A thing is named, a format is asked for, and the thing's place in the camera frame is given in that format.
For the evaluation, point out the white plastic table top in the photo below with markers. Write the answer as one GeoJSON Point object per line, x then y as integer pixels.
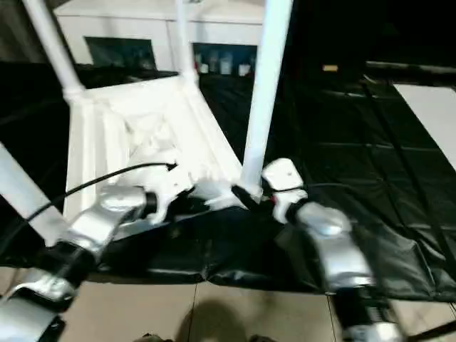
{"type": "Point", "coordinates": [107, 142]}

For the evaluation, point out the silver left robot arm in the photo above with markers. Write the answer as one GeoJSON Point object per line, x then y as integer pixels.
{"type": "Point", "coordinates": [96, 217]}

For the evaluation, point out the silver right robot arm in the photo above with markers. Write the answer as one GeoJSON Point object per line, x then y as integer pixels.
{"type": "Point", "coordinates": [338, 249]}

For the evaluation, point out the black table mat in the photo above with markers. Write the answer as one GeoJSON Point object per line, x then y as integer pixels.
{"type": "Point", "coordinates": [374, 160]}

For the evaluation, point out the small yellow label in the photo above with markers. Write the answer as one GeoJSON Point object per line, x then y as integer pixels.
{"type": "Point", "coordinates": [329, 67]}

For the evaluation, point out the white flat board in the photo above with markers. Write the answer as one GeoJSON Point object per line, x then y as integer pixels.
{"type": "Point", "coordinates": [431, 110]}

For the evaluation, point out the white cabinet with glass doors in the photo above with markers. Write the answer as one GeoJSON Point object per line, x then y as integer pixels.
{"type": "Point", "coordinates": [124, 25]}

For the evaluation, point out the black cabinet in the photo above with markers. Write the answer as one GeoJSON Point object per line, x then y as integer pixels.
{"type": "Point", "coordinates": [374, 32]}

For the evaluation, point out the black white spotted toy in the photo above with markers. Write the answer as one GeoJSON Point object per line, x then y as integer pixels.
{"type": "Point", "coordinates": [194, 1]}

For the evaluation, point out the black metal table leg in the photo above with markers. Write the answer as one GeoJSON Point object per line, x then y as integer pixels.
{"type": "Point", "coordinates": [434, 329]}

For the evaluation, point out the grey curtain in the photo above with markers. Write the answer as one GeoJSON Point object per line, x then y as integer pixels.
{"type": "Point", "coordinates": [14, 35]}

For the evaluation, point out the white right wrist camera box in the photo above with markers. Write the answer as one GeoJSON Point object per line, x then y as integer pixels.
{"type": "Point", "coordinates": [281, 174]}

